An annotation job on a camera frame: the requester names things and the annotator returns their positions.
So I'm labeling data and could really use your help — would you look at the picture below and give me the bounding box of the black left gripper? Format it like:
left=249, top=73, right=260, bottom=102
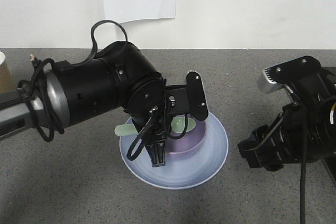
left=123, top=71, right=208, bottom=167

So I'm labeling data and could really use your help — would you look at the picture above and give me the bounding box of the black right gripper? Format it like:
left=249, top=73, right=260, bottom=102
left=237, top=56, right=335, bottom=171

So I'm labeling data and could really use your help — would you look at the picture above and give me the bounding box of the mint green plastic spoon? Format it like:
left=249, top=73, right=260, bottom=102
left=114, top=117, right=196, bottom=136

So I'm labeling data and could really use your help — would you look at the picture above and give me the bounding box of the purple plastic bowl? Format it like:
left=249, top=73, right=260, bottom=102
left=166, top=115, right=206, bottom=159

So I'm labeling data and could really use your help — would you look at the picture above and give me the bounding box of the brown paper cup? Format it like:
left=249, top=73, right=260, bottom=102
left=0, top=52, right=15, bottom=93

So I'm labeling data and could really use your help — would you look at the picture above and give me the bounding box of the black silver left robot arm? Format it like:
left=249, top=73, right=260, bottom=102
left=1, top=41, right=208, bottom=167

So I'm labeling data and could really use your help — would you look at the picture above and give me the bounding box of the light blue plate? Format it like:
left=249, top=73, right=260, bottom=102
left=119, top=113, right=229, bottom=190

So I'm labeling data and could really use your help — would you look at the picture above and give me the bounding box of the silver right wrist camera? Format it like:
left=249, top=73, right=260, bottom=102
left=257, top=69, right=282, bottom=94

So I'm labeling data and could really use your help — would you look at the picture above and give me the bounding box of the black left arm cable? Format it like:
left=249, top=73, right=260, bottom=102
left=17, top=20, right=129, bottom=143

